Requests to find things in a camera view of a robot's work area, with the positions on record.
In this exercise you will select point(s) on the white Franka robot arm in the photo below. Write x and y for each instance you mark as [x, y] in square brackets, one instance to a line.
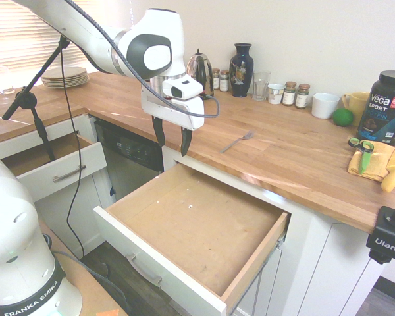
[158, 33]

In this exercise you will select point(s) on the black steel dishwasher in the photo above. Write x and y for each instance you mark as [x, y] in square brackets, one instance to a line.
[131, 154]

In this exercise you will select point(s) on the small wooden drawer white front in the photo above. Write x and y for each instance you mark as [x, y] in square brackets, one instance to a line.
[69, 158]

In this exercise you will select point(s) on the window blinds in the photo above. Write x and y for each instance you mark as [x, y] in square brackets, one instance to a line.
[26, 36]

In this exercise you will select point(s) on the dark blue painted vase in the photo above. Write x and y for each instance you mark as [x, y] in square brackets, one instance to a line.
[241, 70]

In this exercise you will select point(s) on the stack of beige plates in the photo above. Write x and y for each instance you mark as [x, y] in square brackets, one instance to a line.
[66, 78]

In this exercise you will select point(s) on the white kitchen cabinet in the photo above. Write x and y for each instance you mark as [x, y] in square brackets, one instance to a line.
[322, 263]

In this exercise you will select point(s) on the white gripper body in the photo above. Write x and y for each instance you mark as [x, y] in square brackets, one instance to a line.
[171, 112]

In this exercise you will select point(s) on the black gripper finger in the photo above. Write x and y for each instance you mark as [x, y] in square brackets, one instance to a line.
[185, 141]
[159, 133]

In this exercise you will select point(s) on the black Ulanzi clamp stand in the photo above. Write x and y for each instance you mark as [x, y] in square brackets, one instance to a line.
[386, 233]

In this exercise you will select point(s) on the silver metal fork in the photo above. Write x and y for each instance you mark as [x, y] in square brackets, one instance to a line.
[233, 143]

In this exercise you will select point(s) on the small patterned white cup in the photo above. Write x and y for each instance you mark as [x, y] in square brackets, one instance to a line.
[276, 94]

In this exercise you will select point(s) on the small glass spice jar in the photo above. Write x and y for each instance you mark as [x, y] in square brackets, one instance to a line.
[303, 97]
[289, 94]
[216, 79]
[224, 81]

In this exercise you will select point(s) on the black Vega protein tub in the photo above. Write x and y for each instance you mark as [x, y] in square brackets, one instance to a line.
[382, 112]

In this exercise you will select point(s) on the large wooden drawer white front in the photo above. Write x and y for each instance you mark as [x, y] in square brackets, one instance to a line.
[191, 237]

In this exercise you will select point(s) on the clear glass tumbler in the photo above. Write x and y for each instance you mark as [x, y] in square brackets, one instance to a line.
[261, 87]

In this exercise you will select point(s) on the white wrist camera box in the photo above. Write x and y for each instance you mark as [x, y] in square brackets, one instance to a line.
[184, 87]

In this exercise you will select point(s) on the plain white mug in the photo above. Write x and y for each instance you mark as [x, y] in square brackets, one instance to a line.
[325, 107]

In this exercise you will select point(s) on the yellow mug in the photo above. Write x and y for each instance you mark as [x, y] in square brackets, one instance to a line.
[357, 103]

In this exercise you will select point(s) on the green lime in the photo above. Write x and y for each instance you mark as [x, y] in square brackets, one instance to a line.
[342, 117]

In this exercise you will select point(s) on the black boom camera stand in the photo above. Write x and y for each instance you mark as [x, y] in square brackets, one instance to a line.
[23, 98]

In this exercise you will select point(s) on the yellow folded cloth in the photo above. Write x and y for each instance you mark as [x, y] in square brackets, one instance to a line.
[377, 163]

